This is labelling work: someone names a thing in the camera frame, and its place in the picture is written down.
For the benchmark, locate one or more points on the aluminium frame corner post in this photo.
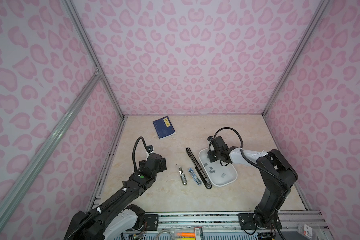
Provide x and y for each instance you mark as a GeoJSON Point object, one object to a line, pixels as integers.
{"type": "Point", "coordinates": [79, 26]}
{"type": "Point", "coordinates": [317, 17]}

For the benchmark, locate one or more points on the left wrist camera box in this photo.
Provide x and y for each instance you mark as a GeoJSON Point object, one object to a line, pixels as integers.
{"type": "Point", "coordinates": [149, 149]}

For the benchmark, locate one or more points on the white plastic tray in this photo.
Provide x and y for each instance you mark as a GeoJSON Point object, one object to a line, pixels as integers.
{"type": "Point", "coordinates": [218, 175]}

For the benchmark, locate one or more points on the aluminium diagonal frame bar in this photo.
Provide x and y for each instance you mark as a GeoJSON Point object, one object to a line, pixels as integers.
{"type": "Point", "coordinates": [19, 189]}

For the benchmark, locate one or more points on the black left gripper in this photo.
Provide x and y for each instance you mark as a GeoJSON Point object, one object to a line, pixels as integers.
{"type": "Point", "coordinates": [163, 165]}

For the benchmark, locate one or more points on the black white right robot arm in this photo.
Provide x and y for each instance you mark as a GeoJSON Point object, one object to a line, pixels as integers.
{"type": "Point", "coordinates": [277, 174]}

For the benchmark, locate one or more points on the aluminium frame corner post right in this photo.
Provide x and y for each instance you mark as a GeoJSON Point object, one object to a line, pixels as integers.
{"type": "Point", "coordinates": [317, 17]}

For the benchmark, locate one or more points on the orange marker pen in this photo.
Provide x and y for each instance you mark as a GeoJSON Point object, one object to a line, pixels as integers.
{"type": "Point", "coordinates": [186, 235]}

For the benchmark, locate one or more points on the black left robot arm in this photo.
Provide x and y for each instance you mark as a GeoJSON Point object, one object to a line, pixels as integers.
{"type": "Point", "coordinates": [118, 214]}

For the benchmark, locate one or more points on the aluminium frame corner post left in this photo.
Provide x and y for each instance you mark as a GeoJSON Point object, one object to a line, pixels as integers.
{"type": "Point", "coordinates": [79, 26]}

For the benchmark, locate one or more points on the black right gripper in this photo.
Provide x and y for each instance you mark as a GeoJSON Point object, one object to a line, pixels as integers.
{"type": "Point", "coordinates": [209, 154]}

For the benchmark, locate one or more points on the blue book yellow label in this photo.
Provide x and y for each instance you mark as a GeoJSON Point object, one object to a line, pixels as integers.
{"type": "Point", "coordinates": [164, 127]}

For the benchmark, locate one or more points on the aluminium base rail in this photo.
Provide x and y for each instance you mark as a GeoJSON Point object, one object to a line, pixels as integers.
{"type": "Point", "coordinates": [290, 225]}

